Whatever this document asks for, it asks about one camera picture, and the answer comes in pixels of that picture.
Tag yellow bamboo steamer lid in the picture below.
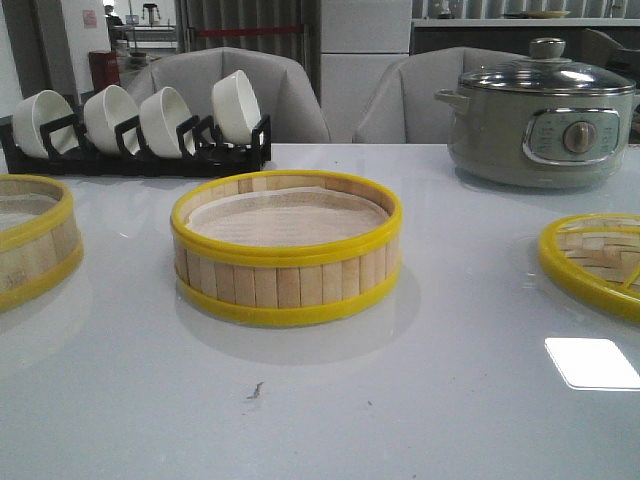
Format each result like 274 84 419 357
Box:
538 213 639 322

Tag bamboo steamer basket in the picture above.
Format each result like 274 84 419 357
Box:
1 174 84 311
170 170 402 326

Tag steamer cloth liner center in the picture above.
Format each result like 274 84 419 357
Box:
186 186 389 247

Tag black bowl rack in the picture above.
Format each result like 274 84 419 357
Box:
1 114 271 179

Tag white bowl rightmost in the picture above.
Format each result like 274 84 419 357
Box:
211 70 261 145

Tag white bowl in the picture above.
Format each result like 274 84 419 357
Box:
211 70 261 145
139 86 192 159
84 85 139 155
11 90 73 159

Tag grey chair right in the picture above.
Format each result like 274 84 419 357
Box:
352 47 521 144

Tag grey chair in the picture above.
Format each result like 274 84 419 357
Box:
126 47 330 143
352 47 521 144

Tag grey chair left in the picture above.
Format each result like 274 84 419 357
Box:
126 47 330 143

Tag white cabinet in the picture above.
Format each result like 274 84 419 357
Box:
319 1 412 143

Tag grey-green electric cooking pot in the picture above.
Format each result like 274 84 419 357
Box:
434 86 639 189

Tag red cabinet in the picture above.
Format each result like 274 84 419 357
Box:
88 50 121 93

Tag glass pot lid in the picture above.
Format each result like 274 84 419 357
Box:
459 37 636 96

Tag white bowl leftmost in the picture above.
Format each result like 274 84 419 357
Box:
11 90 73 159

